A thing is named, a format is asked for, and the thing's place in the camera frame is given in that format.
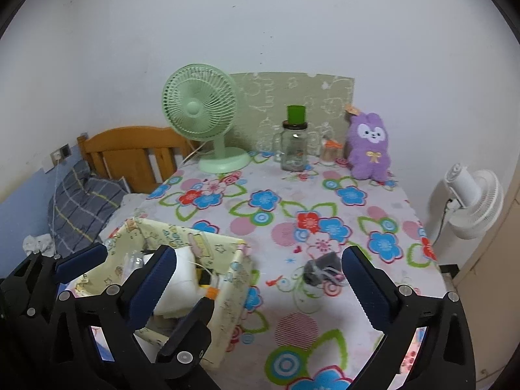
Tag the dark grey soft pouch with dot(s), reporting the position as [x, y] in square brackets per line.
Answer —
[321, 268]

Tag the grey plaid pillow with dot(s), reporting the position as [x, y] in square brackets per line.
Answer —
[77, 207]

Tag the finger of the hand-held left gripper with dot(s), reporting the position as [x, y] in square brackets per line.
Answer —
[81, 261]

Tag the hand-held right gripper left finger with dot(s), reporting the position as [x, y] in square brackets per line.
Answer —
[150, 288]

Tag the crumpled white cloth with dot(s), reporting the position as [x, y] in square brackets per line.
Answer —
[38, 243]

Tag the white standing fan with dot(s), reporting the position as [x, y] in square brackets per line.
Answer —
[463, 187]

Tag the glass mug jar green lid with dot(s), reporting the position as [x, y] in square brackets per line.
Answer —
[294, 150]

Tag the green desk fan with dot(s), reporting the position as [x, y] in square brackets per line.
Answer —
[199, 107]

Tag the yellow printed fabric basket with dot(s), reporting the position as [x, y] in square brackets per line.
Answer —
[227, 292]

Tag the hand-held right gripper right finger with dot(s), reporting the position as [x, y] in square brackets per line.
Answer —
[367, 288]

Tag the purple plush bunny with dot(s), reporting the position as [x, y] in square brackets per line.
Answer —
[369, 150]

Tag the white foam block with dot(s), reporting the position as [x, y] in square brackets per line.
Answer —
[183, 284]

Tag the clear plastic bag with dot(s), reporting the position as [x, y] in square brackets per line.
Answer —
[134, 260]

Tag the small glass swab jar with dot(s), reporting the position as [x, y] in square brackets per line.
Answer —
[328, 155]

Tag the white bedding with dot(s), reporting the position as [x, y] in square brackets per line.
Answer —
[134, 201]

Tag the beige cabinet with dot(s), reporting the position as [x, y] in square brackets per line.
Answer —
[487, 292]

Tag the wooden bed headboard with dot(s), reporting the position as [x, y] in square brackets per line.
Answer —
[130, 140]

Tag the green patterned board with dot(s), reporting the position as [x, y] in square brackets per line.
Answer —
[284, 89]

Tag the floral tablecloth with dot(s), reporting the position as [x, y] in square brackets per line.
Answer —
[284, 211]

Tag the wall socket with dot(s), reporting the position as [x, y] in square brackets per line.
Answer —
[64, 151]

